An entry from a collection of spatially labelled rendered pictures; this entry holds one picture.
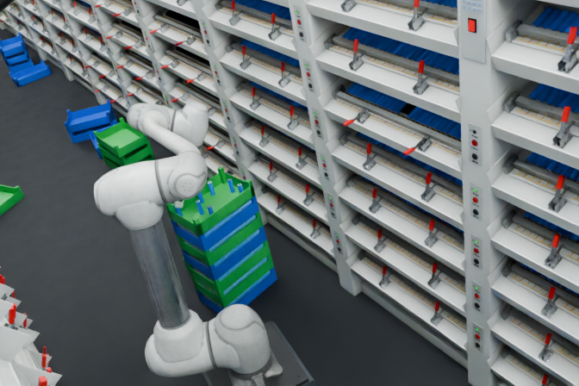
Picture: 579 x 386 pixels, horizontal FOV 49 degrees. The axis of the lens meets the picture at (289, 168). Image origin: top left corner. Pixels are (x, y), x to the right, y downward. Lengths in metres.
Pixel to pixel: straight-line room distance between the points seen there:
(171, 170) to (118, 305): 1.36
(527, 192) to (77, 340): 2.04
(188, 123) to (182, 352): 0.81
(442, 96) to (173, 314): 1.05
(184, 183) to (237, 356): 0.64
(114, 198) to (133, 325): 1.20
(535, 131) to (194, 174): 0.90
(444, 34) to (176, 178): 0.81
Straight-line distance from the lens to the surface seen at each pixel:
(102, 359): 2.87
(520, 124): 1.63
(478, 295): 2.07
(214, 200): 2.63
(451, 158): 1.85
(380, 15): 1.82
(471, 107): 1.66
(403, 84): 1.85
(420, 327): 2.56
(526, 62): 1.51
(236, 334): 2.07
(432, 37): 1.67
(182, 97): 3.32
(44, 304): 3.28
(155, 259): 1.95
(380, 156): 2.18
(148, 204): 1.83
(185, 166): 1.80
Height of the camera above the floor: 1.98
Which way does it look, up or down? 34 degrees down
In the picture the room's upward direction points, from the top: 12 degrees counter-clockwise
